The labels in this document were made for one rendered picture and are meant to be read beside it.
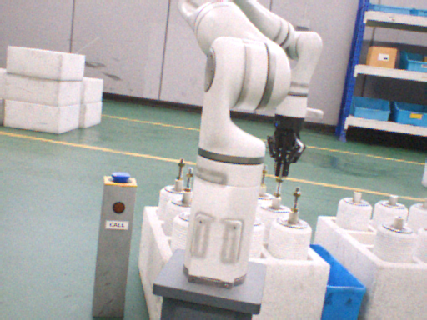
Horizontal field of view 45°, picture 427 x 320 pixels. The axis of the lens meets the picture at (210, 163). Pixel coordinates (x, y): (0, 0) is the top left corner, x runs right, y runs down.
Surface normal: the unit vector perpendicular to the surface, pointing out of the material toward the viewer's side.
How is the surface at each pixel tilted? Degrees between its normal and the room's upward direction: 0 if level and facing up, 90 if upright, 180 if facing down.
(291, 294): 90
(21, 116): 90
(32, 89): 90
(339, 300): 92
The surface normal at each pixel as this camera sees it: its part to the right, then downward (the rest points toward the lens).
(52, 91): -0.14, 0.17
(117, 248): 0.22, 0.22
